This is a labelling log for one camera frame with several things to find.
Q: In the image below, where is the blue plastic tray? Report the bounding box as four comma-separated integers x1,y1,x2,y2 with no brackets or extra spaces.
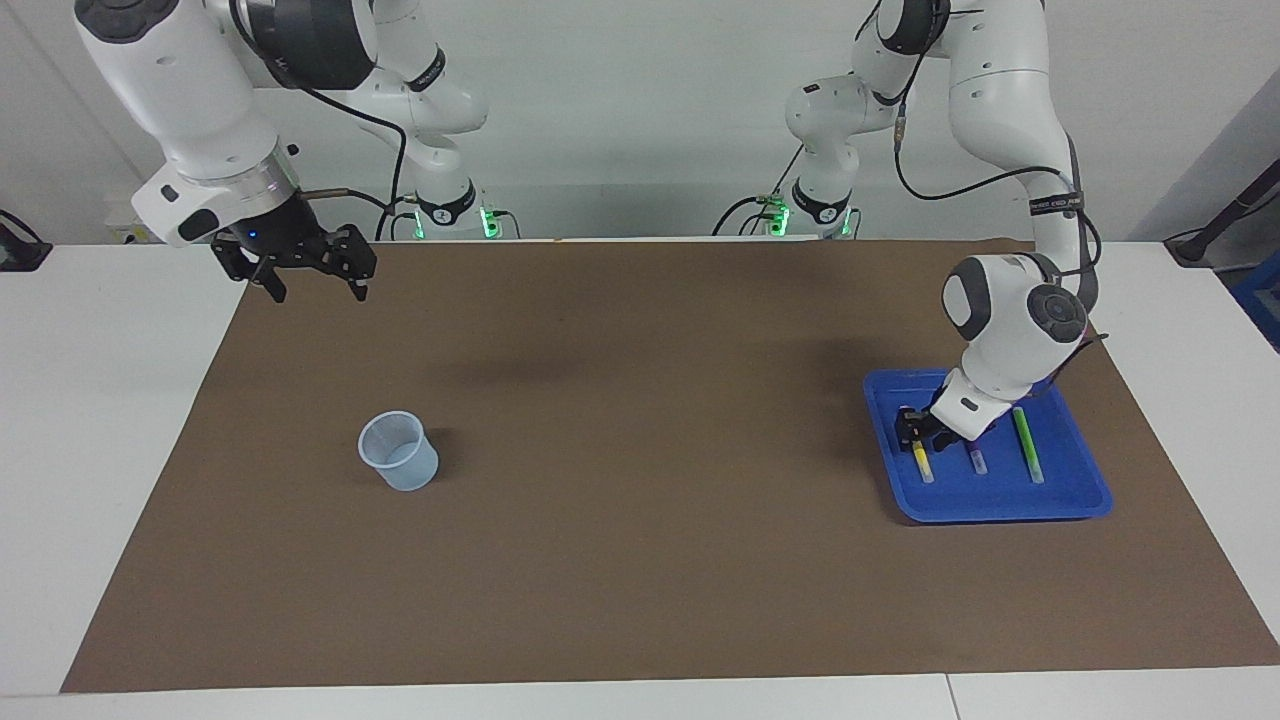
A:
862,367,1114,524

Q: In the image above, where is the blue box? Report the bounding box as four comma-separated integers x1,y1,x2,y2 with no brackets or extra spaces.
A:
1232,278,1280,353

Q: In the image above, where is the white power socket box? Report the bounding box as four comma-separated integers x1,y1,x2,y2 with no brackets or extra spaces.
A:
105,196,151,244

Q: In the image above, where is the black base cable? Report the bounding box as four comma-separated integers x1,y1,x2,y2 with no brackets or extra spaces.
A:
712,148,806,239
375,195,419,241

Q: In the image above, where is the green pen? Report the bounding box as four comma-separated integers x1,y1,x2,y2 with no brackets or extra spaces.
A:
1011,406,1046,485

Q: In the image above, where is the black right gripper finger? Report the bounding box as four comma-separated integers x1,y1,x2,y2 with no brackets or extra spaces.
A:
212,235,289,304
320,225,379,303

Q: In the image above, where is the brown table mat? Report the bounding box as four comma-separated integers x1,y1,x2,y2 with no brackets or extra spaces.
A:
60,238,1280,694

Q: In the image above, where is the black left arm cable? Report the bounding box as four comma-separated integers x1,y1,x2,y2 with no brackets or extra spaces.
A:
870,0,1109,391

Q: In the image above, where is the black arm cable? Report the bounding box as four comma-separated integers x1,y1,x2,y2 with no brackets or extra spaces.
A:
870,0,1109,391
230,0,409,241

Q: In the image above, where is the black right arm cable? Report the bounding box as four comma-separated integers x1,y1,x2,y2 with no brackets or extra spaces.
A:
230,0,409,241

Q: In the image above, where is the black stand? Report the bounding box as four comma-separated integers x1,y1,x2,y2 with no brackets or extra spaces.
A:
1165,160,1280,268

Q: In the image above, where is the translucent plastic cup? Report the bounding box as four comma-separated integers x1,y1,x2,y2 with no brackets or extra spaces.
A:
357,410,440,492

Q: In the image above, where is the yellow pen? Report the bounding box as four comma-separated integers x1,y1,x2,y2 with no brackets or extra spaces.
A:
899,405,936,485

